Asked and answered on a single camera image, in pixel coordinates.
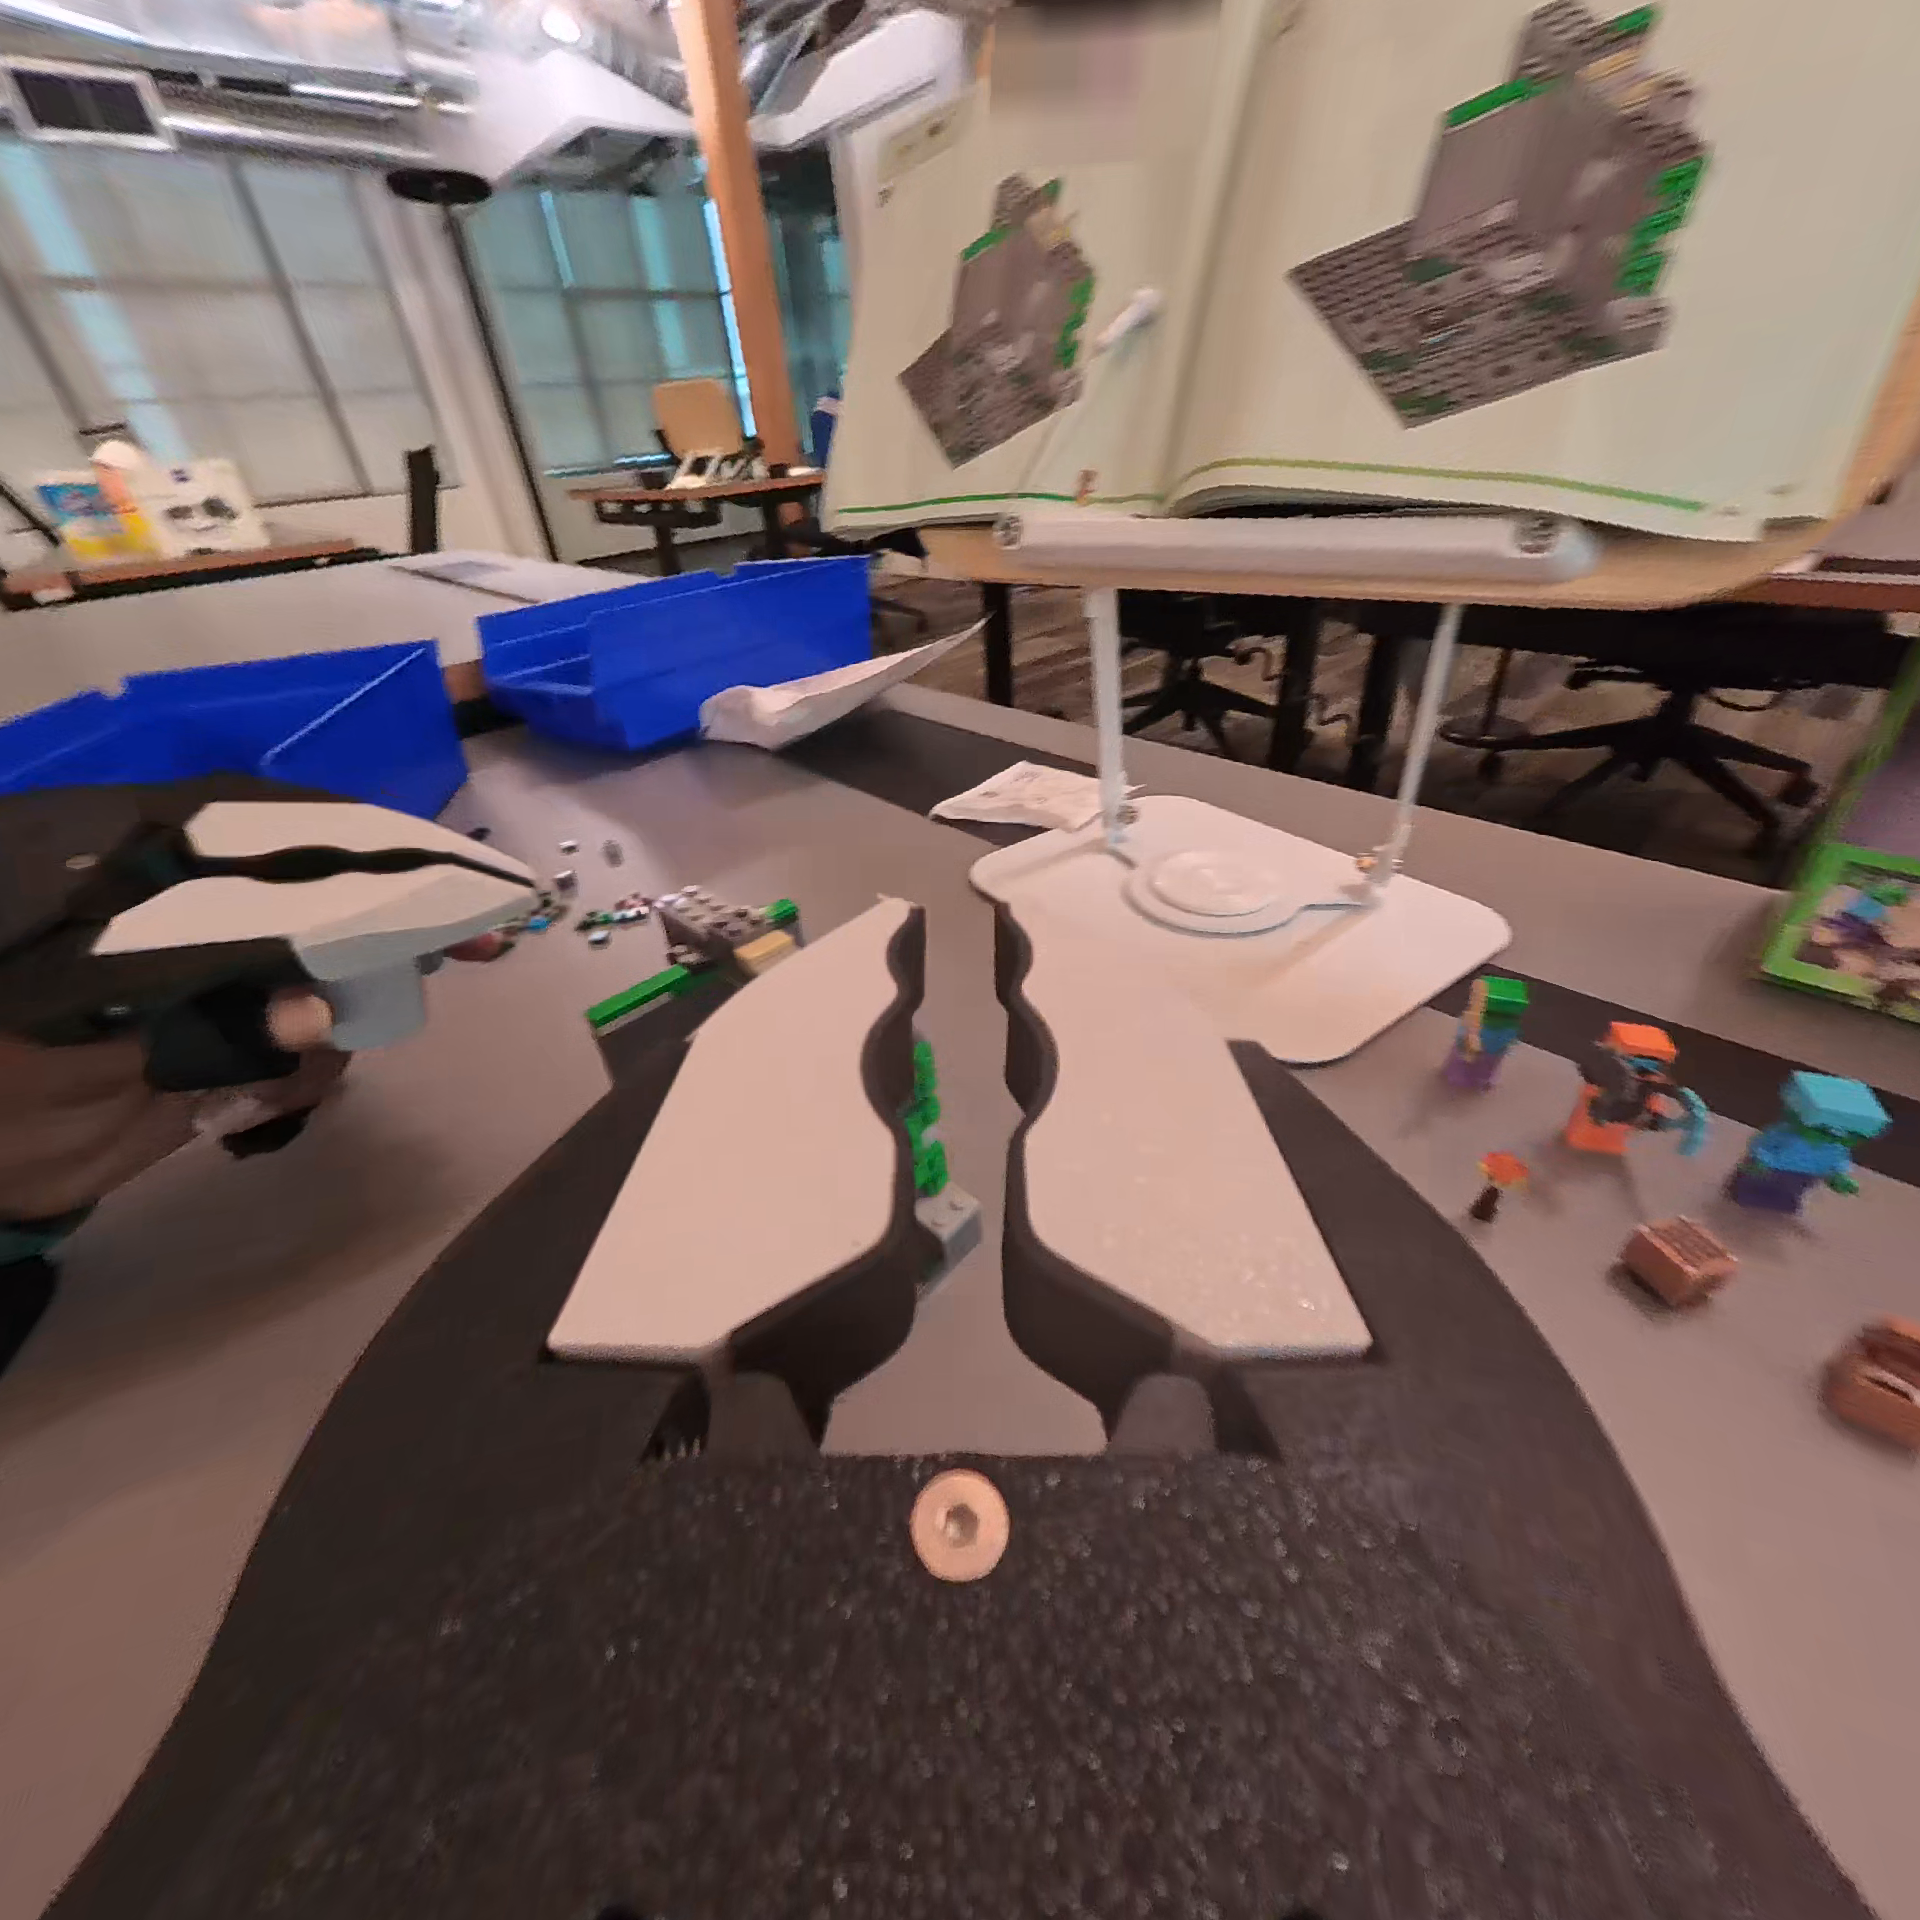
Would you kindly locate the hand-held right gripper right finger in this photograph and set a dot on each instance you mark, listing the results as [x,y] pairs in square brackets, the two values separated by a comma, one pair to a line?
[1172,1185]

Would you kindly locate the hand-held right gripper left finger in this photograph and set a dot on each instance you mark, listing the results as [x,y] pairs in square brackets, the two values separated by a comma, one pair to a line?
[720,1171]

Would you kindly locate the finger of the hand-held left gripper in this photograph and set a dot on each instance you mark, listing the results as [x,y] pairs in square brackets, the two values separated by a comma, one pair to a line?
[301,914]
[330,832]

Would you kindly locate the grey and green brick build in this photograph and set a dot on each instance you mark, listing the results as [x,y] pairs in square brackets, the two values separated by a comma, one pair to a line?
[720,916]

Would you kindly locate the pile of small bricks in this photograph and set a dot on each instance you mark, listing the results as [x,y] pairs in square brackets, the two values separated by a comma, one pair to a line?
[593,900]

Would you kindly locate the grey desk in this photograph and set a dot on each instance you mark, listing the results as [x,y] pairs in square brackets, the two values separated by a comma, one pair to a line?
[301,1276]

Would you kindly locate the person's left hand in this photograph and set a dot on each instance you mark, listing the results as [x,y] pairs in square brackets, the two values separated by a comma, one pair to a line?
[77,1124]

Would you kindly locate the blue plastic bin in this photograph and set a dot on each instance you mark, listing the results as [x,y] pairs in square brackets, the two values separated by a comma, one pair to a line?
[225,734]
[662,661]

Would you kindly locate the white wooden book stand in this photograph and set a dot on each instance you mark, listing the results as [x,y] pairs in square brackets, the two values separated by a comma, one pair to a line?
[1319,930]

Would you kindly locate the long wooden table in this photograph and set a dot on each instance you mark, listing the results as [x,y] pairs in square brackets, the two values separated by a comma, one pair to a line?
[181,568]

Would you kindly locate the small orange mushroom piece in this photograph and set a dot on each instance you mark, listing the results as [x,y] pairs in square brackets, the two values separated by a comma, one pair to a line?
[1497,1173]

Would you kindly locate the white printed box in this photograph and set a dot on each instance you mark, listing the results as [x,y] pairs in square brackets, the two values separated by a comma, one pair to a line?
[194,510]

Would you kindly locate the green-headed toy figure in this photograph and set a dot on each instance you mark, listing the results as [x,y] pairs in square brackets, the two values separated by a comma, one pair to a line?
[1489,1036]

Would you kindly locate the small printed paper bag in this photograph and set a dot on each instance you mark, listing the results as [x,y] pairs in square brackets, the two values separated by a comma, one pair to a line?
[1028,795]

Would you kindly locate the orange toy figure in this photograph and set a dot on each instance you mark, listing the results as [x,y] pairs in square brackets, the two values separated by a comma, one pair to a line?
[1622,1088]

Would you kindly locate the crumpled white paper bag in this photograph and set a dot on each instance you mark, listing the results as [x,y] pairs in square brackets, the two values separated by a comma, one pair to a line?
[809,697]

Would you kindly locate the small background wooden table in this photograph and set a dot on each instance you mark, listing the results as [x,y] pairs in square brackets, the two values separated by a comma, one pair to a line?
[676,492]

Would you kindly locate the small brown brick chest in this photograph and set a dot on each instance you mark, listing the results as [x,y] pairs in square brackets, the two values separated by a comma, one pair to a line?
[1876,1388]
[1680,1259]

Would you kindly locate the black office chair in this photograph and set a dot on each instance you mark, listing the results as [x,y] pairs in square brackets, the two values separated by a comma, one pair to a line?
[1201,661]
[1636,721]

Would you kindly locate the tan office chair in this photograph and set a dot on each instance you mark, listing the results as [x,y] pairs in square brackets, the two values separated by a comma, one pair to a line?
[698,412]

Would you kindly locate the teal-headed toy figure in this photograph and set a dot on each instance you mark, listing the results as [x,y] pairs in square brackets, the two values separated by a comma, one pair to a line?
[1808,1141]

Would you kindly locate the black floor lamp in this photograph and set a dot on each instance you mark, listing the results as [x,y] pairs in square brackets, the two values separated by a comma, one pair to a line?
[437,182]

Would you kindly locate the green toy box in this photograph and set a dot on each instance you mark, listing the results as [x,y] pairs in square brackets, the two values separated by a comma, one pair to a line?
[1853,930]

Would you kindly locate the wooden pillar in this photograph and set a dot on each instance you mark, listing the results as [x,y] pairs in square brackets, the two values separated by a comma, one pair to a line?
[734,224]

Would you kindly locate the ceiling air vent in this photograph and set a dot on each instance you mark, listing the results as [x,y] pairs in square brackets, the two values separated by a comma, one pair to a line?
[84,101]

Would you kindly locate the open instruction booklet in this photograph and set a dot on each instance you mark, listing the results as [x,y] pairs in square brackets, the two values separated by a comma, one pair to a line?
[1319,345]

